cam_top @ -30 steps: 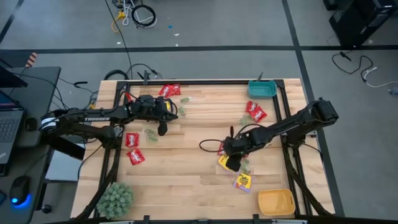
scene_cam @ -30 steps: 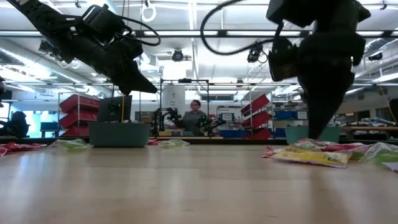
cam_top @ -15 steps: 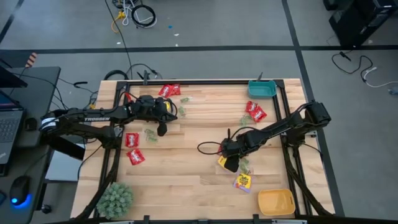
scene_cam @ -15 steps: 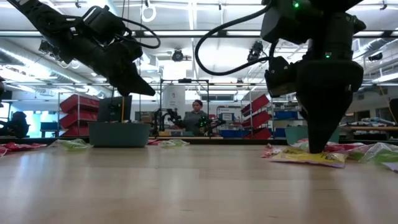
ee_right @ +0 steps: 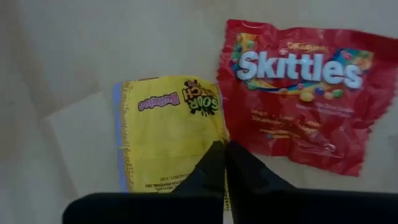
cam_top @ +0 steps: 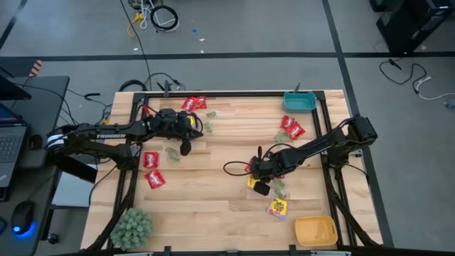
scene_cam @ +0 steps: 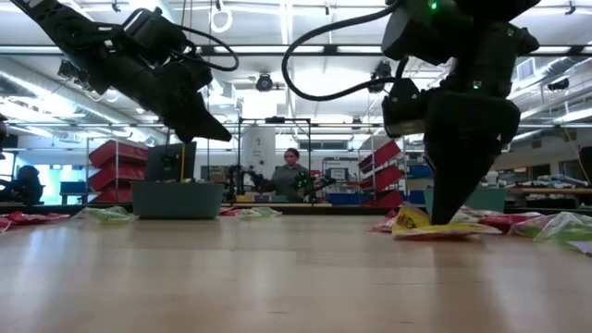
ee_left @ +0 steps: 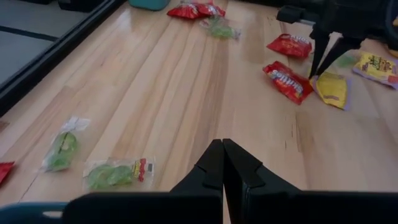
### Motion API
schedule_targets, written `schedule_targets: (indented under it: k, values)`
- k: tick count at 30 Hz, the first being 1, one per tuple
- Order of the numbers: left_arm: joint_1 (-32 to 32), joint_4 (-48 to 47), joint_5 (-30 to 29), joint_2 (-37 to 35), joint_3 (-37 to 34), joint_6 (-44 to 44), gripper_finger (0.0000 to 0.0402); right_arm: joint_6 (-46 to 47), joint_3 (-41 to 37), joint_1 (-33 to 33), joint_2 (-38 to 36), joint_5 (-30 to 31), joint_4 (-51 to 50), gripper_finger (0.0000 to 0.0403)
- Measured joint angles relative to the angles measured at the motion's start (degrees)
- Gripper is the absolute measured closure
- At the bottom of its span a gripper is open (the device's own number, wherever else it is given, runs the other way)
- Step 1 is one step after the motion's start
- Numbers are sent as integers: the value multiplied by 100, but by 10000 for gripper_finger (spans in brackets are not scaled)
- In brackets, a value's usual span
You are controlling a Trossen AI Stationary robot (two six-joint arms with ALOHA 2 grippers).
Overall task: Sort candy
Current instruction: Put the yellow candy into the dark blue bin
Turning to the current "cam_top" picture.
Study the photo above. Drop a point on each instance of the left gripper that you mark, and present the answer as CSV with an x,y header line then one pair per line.
x,y
170,124

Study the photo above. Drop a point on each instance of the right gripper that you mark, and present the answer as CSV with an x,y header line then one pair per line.
x,y
268,165

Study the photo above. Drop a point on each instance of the yellow Sour Patch packet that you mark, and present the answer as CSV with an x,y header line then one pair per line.
x,y
192,121
277,208
251,182

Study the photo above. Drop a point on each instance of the teal plastic bin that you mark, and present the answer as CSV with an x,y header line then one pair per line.
x,y
299,102

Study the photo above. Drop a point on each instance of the yellow plastic bin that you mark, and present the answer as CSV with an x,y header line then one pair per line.
x,y
315,231

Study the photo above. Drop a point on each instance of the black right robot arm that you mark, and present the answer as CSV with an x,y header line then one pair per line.
x,y
320,142

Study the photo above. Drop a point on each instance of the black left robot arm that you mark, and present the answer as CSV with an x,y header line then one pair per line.
x,y
110,136

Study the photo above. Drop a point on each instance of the green artificial plant ball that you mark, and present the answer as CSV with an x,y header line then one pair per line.
x,y
131,229

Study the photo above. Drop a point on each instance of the black desk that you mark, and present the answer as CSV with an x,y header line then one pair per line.
x,y
46,106

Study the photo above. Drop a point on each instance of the small black desk device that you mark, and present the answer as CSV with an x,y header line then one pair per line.
x,y
35,141

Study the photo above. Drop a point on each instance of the orange black striped marker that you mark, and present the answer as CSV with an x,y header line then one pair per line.
x,y
35,68

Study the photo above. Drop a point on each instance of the black caster wheel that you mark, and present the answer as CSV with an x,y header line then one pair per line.
x,y
53,238

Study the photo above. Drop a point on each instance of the black laptop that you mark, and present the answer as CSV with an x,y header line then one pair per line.
x,y
10,145

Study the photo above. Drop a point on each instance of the black computer mouse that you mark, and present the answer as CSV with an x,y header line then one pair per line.
x,y
22,215

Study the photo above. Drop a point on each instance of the black computer tower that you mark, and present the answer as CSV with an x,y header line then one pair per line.
x,y
409,25

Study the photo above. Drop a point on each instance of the black aluminium table frame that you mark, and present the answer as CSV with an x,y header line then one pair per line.
x,y
208,94

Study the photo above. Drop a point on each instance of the black frame bracket post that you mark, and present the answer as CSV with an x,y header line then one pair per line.
x,y
166,89
297,89

